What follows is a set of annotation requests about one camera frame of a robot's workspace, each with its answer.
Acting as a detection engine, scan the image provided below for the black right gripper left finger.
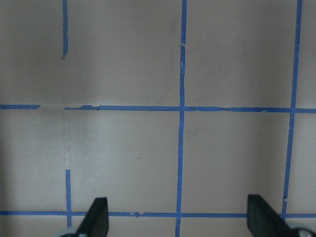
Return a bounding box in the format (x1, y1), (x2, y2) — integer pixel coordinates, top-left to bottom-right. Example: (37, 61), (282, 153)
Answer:
(76, 197), (109, 237)

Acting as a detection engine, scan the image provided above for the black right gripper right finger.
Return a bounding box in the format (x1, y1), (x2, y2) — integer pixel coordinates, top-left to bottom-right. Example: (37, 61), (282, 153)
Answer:
(247, 195), (299, 237)

